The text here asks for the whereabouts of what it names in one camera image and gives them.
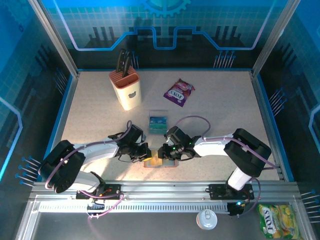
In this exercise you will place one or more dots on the yellow credit card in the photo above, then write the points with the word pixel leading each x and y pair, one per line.
pixel 155 162

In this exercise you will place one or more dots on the teal credit card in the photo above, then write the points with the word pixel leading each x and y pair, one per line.
pixel 157 129

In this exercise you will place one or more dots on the blue credit card white print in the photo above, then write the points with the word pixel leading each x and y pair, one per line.
pixel 158 120

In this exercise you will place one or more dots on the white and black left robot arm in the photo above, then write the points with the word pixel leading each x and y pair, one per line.
pixel 97 150

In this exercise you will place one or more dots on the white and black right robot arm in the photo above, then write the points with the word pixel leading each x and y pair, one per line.
pixel 212 148

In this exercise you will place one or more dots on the beige knife block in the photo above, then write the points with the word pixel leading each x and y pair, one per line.
pixel 128 93

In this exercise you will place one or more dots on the purple candy bag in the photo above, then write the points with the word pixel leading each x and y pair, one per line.
pixel 178 92

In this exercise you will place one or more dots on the black connector box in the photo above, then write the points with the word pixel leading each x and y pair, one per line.
pixel 96 206
pixel 235 208

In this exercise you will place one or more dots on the white tin can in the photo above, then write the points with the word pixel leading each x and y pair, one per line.
pixel 206 219

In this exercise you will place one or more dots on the yellow candy bag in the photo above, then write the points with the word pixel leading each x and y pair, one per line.
pixel 280 221

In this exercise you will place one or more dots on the aluminium mounting rail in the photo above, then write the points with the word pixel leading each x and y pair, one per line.
pixel 162 190

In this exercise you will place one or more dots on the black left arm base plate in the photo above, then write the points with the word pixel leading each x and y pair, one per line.
pixel 115 191

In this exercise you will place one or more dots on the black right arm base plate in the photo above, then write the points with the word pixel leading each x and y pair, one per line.
pixel 217 192

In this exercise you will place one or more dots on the aluminium side rail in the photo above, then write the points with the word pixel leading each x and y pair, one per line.
pixel 268 125
pixel 65 112

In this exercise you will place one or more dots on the aluminium frame post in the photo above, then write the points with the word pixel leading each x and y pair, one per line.
pixel 55 37
pixel 275 37

